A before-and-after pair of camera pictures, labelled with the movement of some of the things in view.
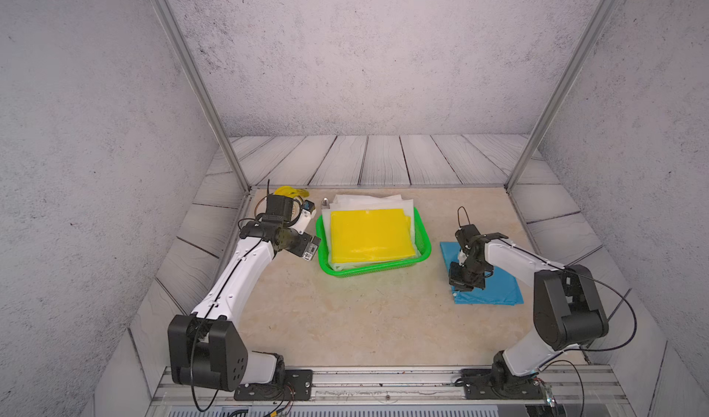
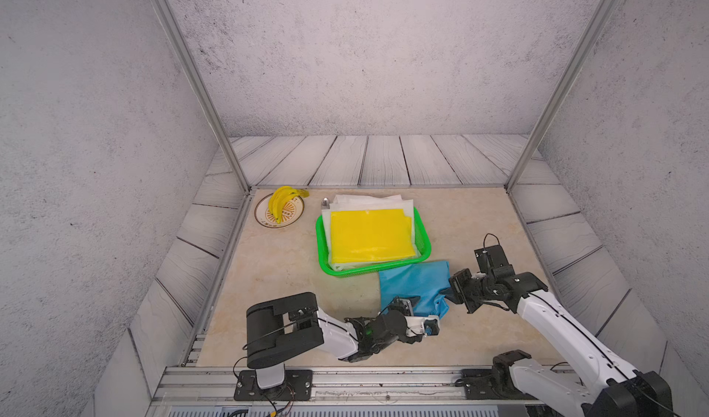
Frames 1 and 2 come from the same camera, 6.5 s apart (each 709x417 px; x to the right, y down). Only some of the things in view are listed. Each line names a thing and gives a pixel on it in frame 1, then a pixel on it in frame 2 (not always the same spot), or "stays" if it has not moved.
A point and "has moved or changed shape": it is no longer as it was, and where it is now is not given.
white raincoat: (357, 203) stays
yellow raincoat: (370, 234) stays
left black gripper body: (297, 244) → (402, 306)
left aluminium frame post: (162, 3) stays
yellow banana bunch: (291, 192) stays
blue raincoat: (500, 288) has moved or changed shape
